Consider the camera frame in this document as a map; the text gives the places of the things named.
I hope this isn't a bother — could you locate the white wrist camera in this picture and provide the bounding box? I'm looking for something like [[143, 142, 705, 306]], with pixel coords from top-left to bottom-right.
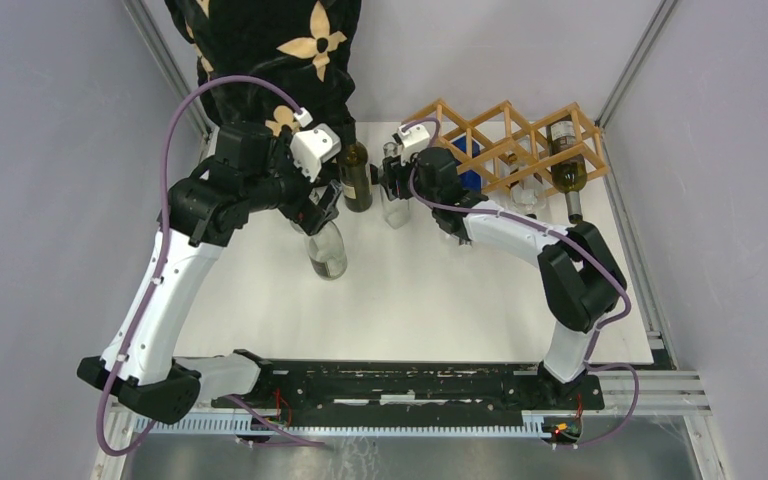
[[394, 124, 431, 165], [290, 123, 342, 183]]

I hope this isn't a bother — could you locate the blue square glass bottle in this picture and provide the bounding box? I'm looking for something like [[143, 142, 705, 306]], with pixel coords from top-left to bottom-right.
[[452, 135, 485, 190]]

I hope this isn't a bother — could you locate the clear bottle with black label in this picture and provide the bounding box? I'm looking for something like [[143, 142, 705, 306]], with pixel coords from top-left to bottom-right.
[[305, 221, 348, 280]]

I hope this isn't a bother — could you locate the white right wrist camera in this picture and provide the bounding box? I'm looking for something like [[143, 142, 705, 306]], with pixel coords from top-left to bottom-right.
[[394, 124, 431, 165]]

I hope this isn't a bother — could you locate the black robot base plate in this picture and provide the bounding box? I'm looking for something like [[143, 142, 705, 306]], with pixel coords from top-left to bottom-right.
[[241, 359, 605, 428]]

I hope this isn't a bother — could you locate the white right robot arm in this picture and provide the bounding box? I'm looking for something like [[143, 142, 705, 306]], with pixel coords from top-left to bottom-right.
[[378, 142, 631, 408]]

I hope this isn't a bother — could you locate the black floral plush blanket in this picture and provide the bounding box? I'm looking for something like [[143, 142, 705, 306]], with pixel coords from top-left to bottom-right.
[[166, 0, 362, 146]]

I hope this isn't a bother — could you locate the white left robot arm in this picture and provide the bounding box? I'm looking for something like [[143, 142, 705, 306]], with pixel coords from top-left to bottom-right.
[[77, 122, 341, 425]]

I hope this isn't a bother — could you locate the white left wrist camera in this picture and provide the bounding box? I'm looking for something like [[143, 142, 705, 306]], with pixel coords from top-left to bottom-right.
[[290, 123, 342, 183]]

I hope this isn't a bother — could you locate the green wine bottle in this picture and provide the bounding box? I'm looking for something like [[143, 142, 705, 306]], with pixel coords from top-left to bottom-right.
[[546, 115, 587, 224], [337, 120, 372, 213]]

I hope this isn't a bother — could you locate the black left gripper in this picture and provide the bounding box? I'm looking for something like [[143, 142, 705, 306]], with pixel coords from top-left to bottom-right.
[[244, 132, 342, 235]]

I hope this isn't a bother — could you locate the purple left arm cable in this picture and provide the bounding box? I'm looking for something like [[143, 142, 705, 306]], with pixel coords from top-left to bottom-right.
[[95, 74, 329, 458]]

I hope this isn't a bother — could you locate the white slotted cable duct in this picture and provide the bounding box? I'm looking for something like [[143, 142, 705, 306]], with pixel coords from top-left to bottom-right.
[[151, 410, 551, 440]]

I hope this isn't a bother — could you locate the clear bottle with dark label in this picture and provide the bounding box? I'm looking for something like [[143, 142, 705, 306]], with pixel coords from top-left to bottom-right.
[[290, 221, 312, 236]]

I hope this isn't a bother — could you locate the clear glass bottle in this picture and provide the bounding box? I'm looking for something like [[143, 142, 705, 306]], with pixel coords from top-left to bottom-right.
[[506, 174, 547, 219], [381, 142, 411, 229]]

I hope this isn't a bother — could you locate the wooden lattice wine rack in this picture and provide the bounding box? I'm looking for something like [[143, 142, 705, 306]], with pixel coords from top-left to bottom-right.
[[406, 98, 610, 197]]

